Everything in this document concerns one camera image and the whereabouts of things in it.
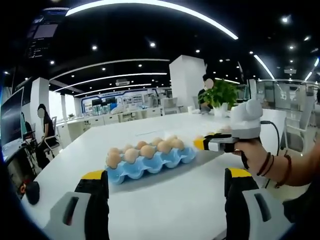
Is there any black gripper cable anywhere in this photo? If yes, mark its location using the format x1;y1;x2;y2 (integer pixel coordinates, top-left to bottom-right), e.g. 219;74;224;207
260;120;281;157

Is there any blue lit display wall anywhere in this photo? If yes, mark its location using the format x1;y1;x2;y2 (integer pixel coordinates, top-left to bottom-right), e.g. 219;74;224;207
81;91;148;115

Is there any group of round ceiling spotlights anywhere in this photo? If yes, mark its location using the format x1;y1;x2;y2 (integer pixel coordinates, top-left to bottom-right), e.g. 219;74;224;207
3;16;311;78

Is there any person's own upper body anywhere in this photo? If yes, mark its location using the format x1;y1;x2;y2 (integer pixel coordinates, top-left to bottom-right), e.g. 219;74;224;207
282;179;320;226

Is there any black cord bracelet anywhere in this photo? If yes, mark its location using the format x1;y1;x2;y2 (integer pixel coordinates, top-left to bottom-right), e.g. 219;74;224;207
256;151;275;177

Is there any person's right hand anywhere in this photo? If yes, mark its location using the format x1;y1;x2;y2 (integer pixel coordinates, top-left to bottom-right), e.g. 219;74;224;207
234;136;270;178

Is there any brown bead bracelet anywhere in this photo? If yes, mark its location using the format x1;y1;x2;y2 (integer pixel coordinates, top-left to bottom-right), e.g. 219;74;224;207
274;149;293;190

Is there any white table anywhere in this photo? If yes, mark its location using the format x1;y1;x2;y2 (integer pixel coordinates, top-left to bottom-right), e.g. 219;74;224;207
21;109;296;240

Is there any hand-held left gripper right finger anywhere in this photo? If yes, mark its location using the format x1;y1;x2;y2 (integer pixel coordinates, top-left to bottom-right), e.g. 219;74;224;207
224;167;296;240

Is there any black cloth pouch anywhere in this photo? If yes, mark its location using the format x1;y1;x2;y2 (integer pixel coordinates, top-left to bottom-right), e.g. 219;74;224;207
24;181;41;206

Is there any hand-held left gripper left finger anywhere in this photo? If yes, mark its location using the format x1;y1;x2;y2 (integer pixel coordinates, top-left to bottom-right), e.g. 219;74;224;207
43;169;110;240

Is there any white plant pot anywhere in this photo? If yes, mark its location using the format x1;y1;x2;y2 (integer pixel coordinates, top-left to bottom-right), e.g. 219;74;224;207
212;103;230;117

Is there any black hanging display panel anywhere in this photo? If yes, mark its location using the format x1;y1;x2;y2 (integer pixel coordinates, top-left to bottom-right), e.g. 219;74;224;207
24;7;72;61

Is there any white foam egg holder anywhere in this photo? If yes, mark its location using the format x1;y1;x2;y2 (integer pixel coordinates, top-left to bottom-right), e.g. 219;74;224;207
109;128;251;194

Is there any row of white cabinets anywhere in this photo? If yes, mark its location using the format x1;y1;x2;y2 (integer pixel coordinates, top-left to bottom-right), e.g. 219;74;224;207
56;108;163;136

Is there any blue egg tray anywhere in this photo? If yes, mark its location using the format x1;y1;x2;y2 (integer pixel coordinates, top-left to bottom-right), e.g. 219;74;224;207
104;146;198;185

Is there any long curved ceiling light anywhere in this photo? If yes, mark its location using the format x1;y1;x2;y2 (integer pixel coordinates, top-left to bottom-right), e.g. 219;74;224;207
65;0;240;41

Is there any large curved monitor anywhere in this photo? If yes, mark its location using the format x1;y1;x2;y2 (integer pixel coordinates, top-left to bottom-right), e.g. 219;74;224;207
0;86;25;147

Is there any white mesh office chair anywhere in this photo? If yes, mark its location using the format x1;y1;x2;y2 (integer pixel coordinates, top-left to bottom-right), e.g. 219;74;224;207
161;97;185;116

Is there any green leafy plant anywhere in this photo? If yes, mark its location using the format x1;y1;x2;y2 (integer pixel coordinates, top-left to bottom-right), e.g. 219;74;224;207
198;78;240;111

